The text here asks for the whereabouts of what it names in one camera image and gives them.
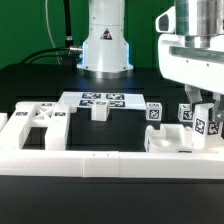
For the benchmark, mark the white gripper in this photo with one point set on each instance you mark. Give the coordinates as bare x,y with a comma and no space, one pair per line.
191,51

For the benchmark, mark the white chair seat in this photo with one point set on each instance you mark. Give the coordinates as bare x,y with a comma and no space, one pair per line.
175,138

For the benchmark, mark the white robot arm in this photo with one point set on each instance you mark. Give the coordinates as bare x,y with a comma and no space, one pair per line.
105,51

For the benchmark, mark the white U-shaped obstacle fence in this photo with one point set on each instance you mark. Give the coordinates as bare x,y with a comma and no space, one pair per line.
111,164

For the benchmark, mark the white part left edge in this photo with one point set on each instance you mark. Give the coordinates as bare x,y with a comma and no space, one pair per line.
3,120

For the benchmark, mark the white marker base plate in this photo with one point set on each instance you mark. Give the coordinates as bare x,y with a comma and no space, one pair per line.
116,100

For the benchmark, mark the white chair back frame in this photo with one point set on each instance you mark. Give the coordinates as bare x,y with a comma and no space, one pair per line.
52,116

